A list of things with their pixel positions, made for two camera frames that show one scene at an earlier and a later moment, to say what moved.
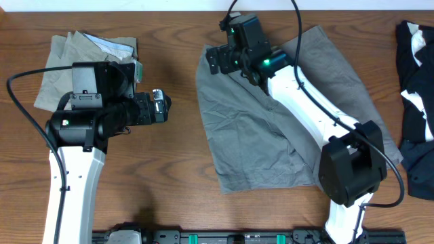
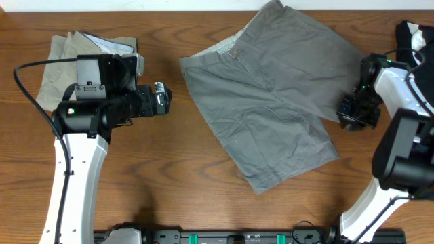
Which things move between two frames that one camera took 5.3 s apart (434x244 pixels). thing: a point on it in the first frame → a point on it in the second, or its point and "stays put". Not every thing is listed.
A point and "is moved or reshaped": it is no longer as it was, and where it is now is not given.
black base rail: x=256 y=236 stays put
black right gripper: x=226 y=53 → x=345 y=116
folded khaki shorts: x=55 y=86 stays put
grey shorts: x=256 y=144 is moved or reshaped
